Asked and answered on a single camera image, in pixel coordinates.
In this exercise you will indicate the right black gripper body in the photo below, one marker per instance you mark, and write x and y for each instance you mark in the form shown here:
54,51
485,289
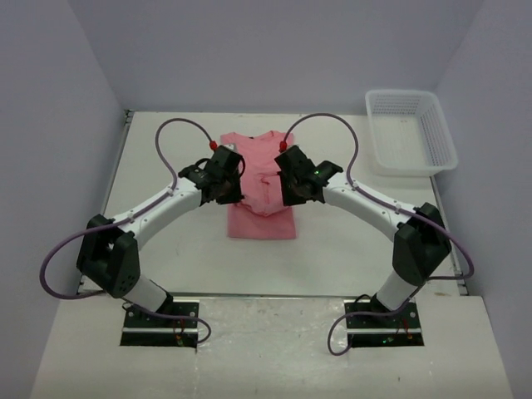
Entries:
292,194

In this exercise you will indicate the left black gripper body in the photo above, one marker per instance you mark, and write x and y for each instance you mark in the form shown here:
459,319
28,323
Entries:
230,192

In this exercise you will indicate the pink t shirt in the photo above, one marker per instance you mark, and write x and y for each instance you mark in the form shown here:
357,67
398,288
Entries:
261,214

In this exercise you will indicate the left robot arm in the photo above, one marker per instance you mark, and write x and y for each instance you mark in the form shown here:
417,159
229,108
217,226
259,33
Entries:
110,253

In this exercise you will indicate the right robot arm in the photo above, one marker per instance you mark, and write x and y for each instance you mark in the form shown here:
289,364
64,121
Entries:
419,244

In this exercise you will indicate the white plastic basket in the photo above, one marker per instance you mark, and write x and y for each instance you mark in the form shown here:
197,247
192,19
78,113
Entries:
410,136

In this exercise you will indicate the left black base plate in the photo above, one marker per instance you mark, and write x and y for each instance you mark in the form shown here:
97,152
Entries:
142,330

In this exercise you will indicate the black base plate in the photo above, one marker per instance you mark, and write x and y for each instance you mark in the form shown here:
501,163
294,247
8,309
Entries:
401,330
142,330

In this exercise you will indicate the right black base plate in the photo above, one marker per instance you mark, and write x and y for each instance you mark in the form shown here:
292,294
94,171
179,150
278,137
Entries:
401,330

